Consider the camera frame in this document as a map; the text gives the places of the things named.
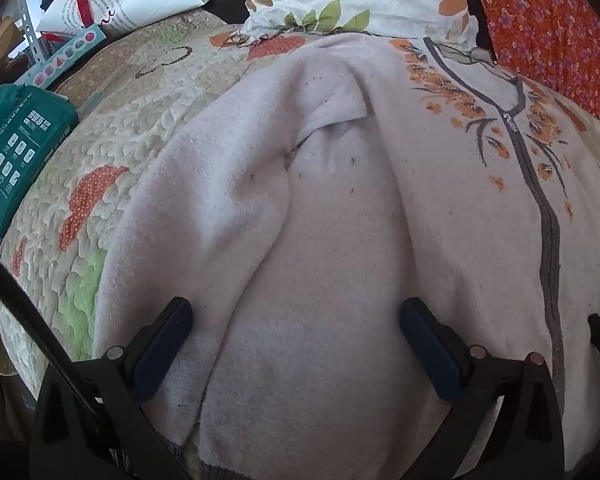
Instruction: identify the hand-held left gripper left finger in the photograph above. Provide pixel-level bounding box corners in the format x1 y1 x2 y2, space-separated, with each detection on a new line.
30 297 201 480

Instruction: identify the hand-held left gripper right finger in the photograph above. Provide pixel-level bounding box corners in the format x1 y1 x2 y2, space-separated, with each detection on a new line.
400 297 567 480

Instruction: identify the white sweater with grey trim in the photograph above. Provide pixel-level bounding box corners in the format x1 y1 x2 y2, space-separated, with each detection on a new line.
92 32 600 480

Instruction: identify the green box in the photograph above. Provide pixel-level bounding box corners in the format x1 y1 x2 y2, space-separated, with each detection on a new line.
0 84 79 257

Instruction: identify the heart pattern quilted bedspread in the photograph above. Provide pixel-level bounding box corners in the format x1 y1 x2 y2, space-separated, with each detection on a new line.
0 10 600 480

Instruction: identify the light blue strip box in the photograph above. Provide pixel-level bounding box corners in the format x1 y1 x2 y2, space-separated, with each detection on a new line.
14 26 107 89

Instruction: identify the white floral pillow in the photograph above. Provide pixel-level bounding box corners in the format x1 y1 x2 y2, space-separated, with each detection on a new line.
225 0 482 45

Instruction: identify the black cable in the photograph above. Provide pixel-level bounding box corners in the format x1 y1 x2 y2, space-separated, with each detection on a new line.
0 246 106 418

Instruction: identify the white perforated metal bracket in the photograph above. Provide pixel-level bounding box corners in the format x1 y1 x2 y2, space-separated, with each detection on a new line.
11 1 49 67

